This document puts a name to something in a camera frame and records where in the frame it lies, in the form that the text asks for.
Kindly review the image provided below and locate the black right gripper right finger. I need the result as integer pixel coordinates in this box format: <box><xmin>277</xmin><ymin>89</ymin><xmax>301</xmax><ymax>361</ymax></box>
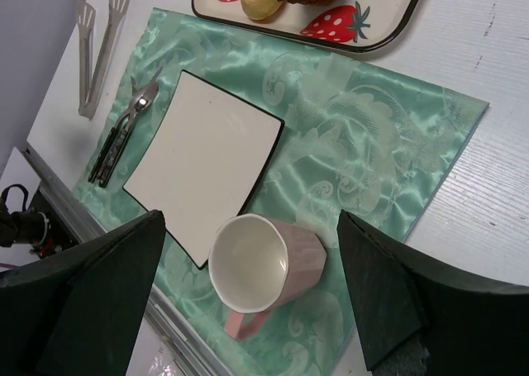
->
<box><xmin>337</xmin><ymin>212</ymin><xmax>528</xmax><ymax>375</ymax></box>

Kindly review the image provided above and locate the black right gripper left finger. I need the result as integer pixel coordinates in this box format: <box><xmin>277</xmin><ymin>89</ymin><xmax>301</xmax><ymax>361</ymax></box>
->
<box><xmin>1</xmin><ymin>210</ymin><xmax>166</xmax><ymax>375</ymax></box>

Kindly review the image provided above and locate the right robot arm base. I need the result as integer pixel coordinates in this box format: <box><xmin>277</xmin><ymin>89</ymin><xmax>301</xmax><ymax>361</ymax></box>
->
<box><xmin>1</xmin><ymin>183</ymin><xmax>79</xmax><ymax>259</ymax></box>

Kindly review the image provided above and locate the pink ceramic mug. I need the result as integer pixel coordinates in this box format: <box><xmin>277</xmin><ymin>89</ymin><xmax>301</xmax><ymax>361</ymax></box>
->
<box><xmin>208</xmin><ymin>213</ymin><xmax>326</xmax><ymax>341</ymax></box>

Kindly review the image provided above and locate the white square plate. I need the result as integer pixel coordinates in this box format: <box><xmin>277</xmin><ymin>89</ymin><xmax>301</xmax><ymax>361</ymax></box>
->
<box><xmin>123</xmin><ymin>70</ymin><xmax>284</xmax><ymax>269</ymax></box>

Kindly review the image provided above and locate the silver fork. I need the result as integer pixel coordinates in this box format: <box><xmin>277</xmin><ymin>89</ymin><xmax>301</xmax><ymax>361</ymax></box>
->
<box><xmin>88</xmin><ymin>67</ymin><xmax>164</xmax><ymax>188</ymax></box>

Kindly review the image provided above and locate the strawberry pattern tray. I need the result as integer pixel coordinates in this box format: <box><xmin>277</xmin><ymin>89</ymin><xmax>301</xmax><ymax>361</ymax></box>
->
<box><xmin>191</xmin><ymin>0</ymin><xmax>419</xmax><ymax>54</ymax></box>

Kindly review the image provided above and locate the aluminium table edge rail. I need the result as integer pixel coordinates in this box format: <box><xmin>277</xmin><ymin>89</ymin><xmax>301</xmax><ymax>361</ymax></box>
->
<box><xmin>1</xmin><ymin>148</ymin><xmax>227</xmax><ymax>375</ymax></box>

